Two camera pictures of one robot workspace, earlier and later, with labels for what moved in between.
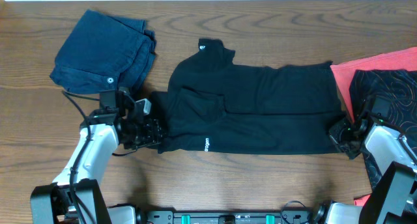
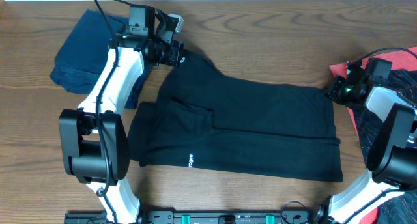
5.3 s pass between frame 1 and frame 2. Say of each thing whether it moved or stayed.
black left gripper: moved
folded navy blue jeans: stayed
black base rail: stayed
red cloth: stayed
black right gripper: moved
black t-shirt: moved
